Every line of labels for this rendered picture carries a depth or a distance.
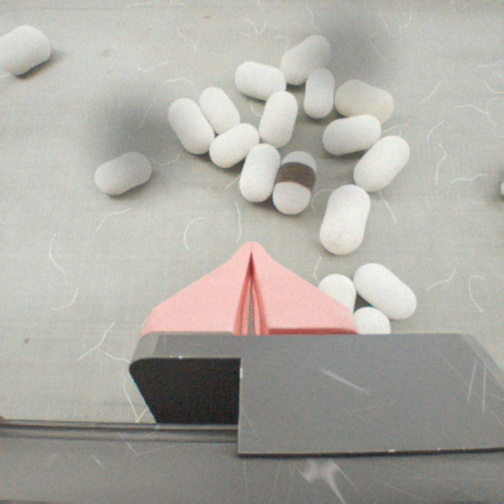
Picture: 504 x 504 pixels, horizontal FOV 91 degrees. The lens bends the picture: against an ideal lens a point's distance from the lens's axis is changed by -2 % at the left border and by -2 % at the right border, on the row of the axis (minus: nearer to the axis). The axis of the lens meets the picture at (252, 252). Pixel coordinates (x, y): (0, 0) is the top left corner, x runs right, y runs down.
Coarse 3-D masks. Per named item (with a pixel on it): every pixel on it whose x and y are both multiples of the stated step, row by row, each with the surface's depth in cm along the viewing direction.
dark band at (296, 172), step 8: (280, 168) 14; (288, 168) 13; (296, 168) 13; (304, 168) 13; (312, 168) 14; (280, 176) 14; (288, 176) 13; (296, 176) 13; (304, 176) 13; (312, 176) 14; (304, 184) 13; (312, 184) 14
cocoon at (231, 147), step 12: (228, 132) 14; (240, 132) 14; (252, 132) 14; (216, 144) 14; (228, 144) 14; (240, 144) 14; (252, 144) 14; (216, 156) 14; (228, 156) 14; (240, 156) 15
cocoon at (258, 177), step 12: (264, 144) 14; (252, 156) 14; (264, 156) 14; (276, 156) 14; (252, 168) 13; (264, 168) 13; (276, 168) 14; (240, 180) 14; (252, 180) 13; (264, 180) 13; (252, 192) 14; (264, 192) 14
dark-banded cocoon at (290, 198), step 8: (296, 152) 14; (304, 152) 14; (288, 160) 14; (296, 160) 13; (304, 160) 13; (312, 160) 14; (280, 184) 13; (288, 184) 13; (296, 184) 13; (280, 192) 13; (288, 192) 13; (296, 192) 13; (304, 192) 13; (280, 200) 13; (288, 200) 13; (296, 200) 13; (304, 200) 13; (280, 208) 14; (288, 208) 13; (296, 208) 13; (304, 208) 14
